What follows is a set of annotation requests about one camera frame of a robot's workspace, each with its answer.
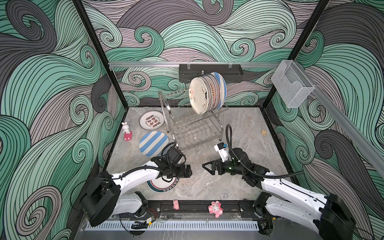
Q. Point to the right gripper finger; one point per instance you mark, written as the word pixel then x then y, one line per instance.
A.
pixel 212 171
pixel 211 164

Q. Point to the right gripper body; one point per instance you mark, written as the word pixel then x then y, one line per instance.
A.
pixel 228 167

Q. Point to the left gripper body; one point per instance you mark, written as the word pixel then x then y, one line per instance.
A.
pixel 178 171

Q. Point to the white plate green red rim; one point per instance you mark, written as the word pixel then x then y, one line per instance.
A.
pixel 161 186

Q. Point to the blue striped plate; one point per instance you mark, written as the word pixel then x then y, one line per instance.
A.
pixel 153 143
pixel 223 88

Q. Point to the cream plate floral drawing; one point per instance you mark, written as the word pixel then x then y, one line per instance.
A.
pixel 198 95

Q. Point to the white plate dark cloud motif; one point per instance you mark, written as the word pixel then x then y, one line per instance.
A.
pixel 209 93

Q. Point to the orange sunburst plate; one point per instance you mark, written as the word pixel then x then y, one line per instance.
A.
pixel 214 89
pixel 218 85

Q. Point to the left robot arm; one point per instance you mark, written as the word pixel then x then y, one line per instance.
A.
pixel 104 196

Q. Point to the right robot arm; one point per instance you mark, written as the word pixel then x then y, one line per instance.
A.
pixel 327 216

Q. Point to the small pink figurine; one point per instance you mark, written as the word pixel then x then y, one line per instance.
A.
pixel 176 205

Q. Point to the pink pig toy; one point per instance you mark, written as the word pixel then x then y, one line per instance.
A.
pixel 215 209

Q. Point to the white plate red characters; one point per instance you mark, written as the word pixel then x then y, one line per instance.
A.
pixel 151 120

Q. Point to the white rabbit figurine pink base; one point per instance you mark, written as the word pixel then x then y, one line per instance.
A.
pixel 126 131

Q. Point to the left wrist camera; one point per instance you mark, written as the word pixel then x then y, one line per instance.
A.
pixel 172 155

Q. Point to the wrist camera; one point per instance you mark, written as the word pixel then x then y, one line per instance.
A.
pixel 222 149
pixel 172 155

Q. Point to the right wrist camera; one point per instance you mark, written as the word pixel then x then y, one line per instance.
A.
pixel 222 149

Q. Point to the steel wire dish rack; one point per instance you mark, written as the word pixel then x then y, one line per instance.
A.
pixel 187 128

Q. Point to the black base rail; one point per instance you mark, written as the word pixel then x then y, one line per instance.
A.
pixel 245 208

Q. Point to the white slotted cable duct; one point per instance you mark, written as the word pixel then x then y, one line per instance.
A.
pixel 179 226

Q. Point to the black wall shelf basket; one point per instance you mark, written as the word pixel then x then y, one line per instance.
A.
pixel 231 73

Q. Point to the clear acrylic wall holder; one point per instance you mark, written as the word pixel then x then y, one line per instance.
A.
pixel 292 83

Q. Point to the aluminium wall rail back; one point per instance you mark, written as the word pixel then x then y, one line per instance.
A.
pixel 152 64

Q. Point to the aluminium wall rail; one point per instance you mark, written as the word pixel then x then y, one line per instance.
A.
pixel 329 94
pixel 152 64

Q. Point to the aluminium wall rail right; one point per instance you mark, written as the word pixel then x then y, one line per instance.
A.
pixel 329 94

